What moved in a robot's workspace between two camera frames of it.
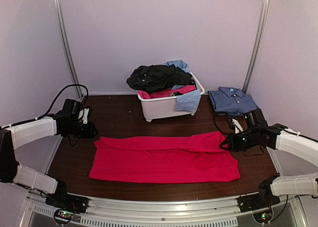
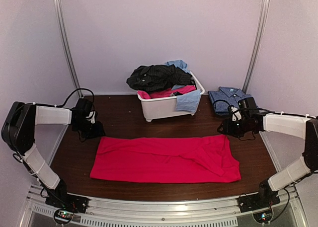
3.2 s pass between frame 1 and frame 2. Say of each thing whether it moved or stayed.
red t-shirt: stayed
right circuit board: stayed
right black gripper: moved
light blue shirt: stayed
